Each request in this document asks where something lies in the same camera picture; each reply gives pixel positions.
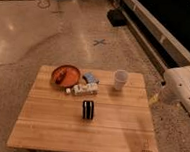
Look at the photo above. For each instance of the black and white eraser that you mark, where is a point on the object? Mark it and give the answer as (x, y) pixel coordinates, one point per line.
(88, 108)

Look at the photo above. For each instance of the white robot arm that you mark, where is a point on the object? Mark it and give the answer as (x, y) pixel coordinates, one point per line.
(177, 86)

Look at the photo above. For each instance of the white plastic bottle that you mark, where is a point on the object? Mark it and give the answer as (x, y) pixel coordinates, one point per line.
(80, 89)

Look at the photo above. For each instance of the white plastic cup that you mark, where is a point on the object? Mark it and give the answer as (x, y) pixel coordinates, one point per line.
(120, 79)

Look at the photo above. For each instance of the orange bowl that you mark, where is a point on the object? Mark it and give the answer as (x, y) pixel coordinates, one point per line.
(66, 76)

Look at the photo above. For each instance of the wooden table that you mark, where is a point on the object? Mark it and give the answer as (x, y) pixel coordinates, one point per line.
(52, 120)

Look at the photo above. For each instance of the black box on floor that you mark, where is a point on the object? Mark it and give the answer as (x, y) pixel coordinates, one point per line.
(116, 18)

